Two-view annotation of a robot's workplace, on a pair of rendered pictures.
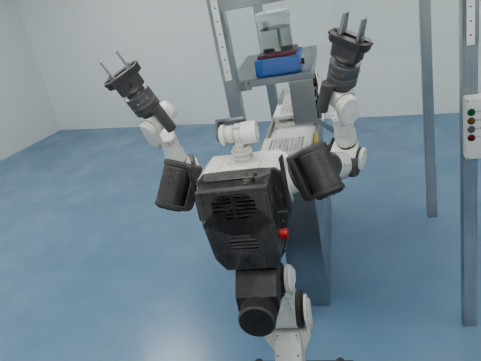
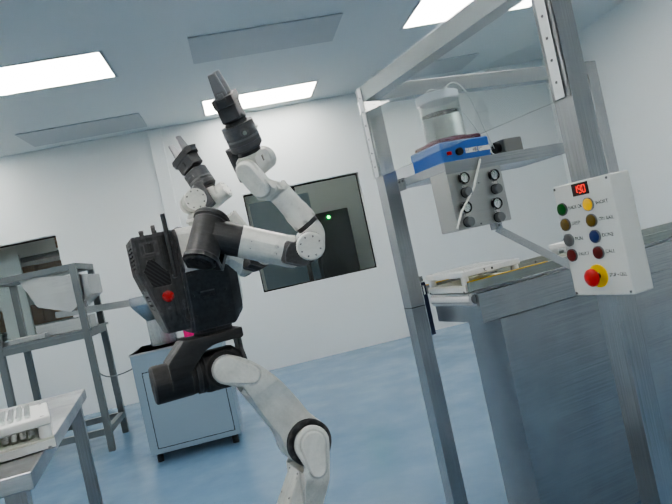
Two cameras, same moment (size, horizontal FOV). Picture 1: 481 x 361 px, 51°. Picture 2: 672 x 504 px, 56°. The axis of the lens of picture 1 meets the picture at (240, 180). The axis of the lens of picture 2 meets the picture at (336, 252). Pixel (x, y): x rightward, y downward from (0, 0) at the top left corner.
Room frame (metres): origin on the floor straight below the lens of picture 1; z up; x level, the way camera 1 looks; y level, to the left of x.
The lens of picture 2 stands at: (0.54, -1.79, 1.16)
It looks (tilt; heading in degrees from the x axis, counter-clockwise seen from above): 0 degrees down; 53
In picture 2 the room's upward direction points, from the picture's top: 12 degrees counter-clockwise
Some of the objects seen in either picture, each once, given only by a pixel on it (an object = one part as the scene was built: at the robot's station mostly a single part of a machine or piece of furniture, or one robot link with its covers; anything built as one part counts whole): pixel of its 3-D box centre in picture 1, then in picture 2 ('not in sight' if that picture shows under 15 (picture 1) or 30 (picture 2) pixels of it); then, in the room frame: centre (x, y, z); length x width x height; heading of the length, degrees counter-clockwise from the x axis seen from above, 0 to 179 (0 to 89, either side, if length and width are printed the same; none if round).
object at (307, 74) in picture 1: (276, 66); (487, 166); (2.48, -0.29, 1.34); 0.62 x 0.38 x 0.04; 165
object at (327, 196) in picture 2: not in sight; (310, 232); (4.82, 4.19, 1.43); 1.38 x 0.01 x 1.16; 151
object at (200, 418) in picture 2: not in sight; (190, 391); (2.35, 2.63, 0.38); 0.63 x 0.57 x 0.76; 151
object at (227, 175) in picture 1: (248, 207); (187, 274); (1.34, -0.01, 1.18); 0.34 x 0.30 x 0.36; 75
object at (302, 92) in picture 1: (304, 95); (470, 198); (2.25, -0.37, 1.23); 0.22 x 0.11 x 0.20; 165
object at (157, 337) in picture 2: not in sight; (167, 316); (2.34, 2.70, 0.95); 0.49 x 0.36 x 0.38; 151
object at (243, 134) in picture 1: (240, 137); (193, 205); (1.40, -0.03, 1.38); 0.10 x 0.07 x 0.09; 75
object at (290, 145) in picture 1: (286, 146); (471, 269); (2.30, -0.26, 0.99); 0.25 x 0.24 x 0.02; 75
